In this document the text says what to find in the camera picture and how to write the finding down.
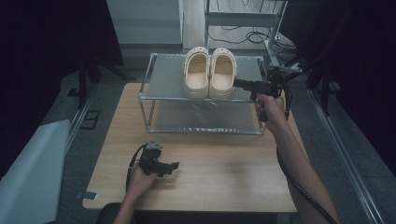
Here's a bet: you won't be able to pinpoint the black tripod stand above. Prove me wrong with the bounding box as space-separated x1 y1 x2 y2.
279 46 333 117
78 55 137 110

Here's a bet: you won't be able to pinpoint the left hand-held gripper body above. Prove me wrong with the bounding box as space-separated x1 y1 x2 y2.
138 140 170 176

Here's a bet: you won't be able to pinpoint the white sheet board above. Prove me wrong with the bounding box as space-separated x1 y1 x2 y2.
0 119 72 224

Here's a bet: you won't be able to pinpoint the grey tape strip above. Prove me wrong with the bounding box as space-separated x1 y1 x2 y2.
76 190 99 202

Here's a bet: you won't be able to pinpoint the dark curtain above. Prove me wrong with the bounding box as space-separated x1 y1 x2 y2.
279 0 396 172
0 0 124 180

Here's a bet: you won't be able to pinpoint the beige foam clog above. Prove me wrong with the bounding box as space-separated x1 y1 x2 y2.
181 46 211 100
208 47 238 102

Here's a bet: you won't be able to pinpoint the two-tier metal shoe rack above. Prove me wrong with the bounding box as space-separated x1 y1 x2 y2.
137 52 277 135

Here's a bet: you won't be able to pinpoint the white cabinet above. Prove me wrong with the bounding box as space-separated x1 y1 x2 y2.
106 0 185 46

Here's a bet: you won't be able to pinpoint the person's left hand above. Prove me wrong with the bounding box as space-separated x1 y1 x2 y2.
125 162 159 197

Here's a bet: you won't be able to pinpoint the white metal stand frame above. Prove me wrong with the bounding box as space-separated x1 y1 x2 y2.
202 0 289 68

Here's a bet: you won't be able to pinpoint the black floor cables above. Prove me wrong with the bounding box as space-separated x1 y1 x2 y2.
208 23 297 54

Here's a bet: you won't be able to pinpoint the person's dark clothing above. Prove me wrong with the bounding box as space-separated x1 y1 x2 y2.
95 202 300 224

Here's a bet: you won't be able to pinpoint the aluminium floor rail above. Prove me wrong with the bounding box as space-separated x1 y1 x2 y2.
306 88 386 224
64 83 98 154

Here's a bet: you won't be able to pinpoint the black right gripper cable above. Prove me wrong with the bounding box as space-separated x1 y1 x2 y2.
275 73 339 224

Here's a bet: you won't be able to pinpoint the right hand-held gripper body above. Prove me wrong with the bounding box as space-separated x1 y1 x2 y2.
250 64 303 102

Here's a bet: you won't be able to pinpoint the person's right hand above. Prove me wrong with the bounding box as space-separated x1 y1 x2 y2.
255 92 289 134

